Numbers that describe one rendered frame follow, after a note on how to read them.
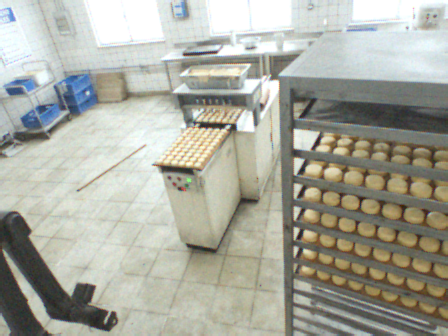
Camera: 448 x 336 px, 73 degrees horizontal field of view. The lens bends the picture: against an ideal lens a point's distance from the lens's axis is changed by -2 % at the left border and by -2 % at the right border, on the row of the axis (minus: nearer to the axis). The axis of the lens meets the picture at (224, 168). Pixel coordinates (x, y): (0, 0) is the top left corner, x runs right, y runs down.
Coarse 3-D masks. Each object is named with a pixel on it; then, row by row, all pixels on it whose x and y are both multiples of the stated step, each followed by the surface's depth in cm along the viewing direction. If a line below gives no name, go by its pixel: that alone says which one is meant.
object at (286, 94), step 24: (288, 72) 75; (288, 96) 75; (288, 120) 79; (288, 144) 83; (288, 168) 87; (288, 192) 92; (288, 216) 97; (288, 240) 103; (288, 264) 110; (288, 288) 117; (288, 312) 126
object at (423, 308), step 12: (312, 276) 116; (324, 276) 114; (336, 276) 113; (348, 288) 110; (360, 288) 109; (372, 288) 107; (384, 300) 105; (396, 300) 104; (408, 300) 101; (420, 312) 99; (432, 312) 99; (444, 312) 96
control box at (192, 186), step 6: (168, 174) 226; (174, 174) 224; (180, 174) 223; (186, 174) 222; (192, 174) 221; (168, 180) 229; (174, 180) 227; (180, 180) 224; (186, 180) 222; (192, 180) 220; (168, 186) 232; (174, 186) 230; (180, 186) 228; (192, 186) 224
